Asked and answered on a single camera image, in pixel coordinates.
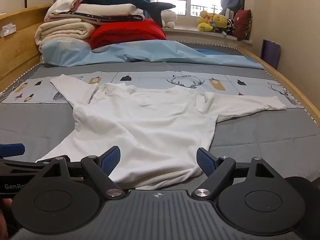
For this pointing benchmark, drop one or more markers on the dark blue shark plush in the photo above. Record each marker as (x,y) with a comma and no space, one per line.
(120,0)

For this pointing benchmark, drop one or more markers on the tissue box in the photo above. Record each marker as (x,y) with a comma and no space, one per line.
(7,30)

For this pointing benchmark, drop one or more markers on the white plush toy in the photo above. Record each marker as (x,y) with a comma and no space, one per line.
(168,17)

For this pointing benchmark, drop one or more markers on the yellow duck plush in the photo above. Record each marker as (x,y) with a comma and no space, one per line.
(205,21)

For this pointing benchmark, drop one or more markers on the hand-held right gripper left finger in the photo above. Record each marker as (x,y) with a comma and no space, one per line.
(111,161)

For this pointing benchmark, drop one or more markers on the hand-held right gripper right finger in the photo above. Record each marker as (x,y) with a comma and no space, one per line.
(206,163)

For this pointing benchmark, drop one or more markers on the purple board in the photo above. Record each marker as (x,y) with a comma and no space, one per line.
(271,53)

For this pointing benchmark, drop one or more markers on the black and white plush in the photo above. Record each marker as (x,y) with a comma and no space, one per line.
(230,26)

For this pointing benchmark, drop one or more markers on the cream rolled blanket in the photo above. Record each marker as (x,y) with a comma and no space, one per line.
(62,31)

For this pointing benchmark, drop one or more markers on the grey printed bed sheet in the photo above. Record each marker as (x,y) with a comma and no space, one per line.
(250,140)

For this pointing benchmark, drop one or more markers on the yellow bear plush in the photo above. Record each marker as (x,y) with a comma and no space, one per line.
(220,21)

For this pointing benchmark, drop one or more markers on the dark red cushion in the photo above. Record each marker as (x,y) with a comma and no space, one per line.
(243,25)

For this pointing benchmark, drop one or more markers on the white folded quilt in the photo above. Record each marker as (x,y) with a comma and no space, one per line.
(105,8)

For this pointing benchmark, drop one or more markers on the red blanket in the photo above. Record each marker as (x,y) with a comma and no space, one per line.
(125,32)

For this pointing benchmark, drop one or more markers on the patterned grey-blue cloth strip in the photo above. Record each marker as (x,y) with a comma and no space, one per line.
(22,50)

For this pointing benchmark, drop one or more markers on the light blue duvet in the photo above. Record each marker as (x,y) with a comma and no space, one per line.
(150,52)

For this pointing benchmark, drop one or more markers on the person's left hand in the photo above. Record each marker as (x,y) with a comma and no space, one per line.
(3,217)

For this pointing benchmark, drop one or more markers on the pink and white cloth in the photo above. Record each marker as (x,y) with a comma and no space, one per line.
(67,1)

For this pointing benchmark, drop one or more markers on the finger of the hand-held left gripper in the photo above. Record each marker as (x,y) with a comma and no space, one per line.
(12,149)

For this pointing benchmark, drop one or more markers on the white long-sleeve shirt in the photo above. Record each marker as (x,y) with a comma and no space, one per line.
(150,120)

